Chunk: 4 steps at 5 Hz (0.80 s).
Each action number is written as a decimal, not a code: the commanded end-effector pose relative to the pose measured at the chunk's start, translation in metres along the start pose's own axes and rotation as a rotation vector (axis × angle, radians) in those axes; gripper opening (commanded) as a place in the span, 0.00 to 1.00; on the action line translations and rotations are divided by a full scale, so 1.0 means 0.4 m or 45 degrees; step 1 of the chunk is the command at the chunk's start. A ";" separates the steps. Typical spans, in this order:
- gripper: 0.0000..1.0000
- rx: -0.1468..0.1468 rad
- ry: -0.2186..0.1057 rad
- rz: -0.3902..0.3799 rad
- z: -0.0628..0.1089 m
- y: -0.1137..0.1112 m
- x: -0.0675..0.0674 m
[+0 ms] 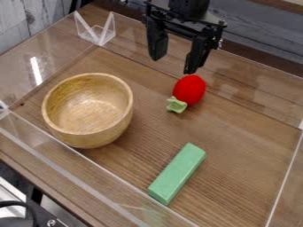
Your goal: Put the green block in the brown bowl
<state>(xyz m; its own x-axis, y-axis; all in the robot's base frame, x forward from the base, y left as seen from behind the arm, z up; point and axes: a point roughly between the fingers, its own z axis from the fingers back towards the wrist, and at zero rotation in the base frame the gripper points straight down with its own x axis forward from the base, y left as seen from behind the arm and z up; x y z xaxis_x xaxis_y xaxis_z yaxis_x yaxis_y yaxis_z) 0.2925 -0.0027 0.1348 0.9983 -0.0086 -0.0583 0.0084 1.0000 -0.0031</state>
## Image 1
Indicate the black metal stand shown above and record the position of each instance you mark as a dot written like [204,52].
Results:
[22,213]

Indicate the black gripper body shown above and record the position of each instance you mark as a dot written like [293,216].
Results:
[186,17]

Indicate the green rectangular block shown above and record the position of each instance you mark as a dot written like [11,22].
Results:
[177,173]

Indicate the red toy strawberry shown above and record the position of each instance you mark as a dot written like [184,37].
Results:
[188,93]

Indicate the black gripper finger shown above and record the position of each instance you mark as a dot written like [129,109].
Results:
[157,38]
[198,54]

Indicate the clear acrylic tray wall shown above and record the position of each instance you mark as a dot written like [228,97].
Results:
[97,196]

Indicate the brown wooden bowl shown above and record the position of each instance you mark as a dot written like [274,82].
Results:
[87,109]

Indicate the clear acrylic corner bracket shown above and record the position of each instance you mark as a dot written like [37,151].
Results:
[97,34]

